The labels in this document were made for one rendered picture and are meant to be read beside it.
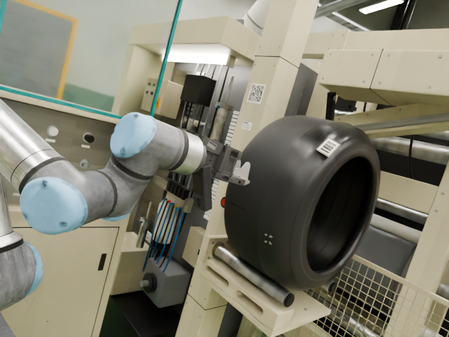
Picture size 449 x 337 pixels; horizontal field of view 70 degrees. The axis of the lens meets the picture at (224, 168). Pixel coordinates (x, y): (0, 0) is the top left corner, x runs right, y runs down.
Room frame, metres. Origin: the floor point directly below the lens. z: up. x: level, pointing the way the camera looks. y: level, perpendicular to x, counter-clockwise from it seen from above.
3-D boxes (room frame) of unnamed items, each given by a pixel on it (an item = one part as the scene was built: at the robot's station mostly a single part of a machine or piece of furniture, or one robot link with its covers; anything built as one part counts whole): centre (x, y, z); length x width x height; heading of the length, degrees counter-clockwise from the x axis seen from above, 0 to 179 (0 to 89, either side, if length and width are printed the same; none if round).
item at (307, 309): (1.15, -0.28, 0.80); 0.37 x 0.36 x 0.02; 134
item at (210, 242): (1.28, -0.15, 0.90); 0.40 x 0.03 x 0.10; 134
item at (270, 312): (1.05, -0.18, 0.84); 0.36 x 0.09 x 0.06; 44
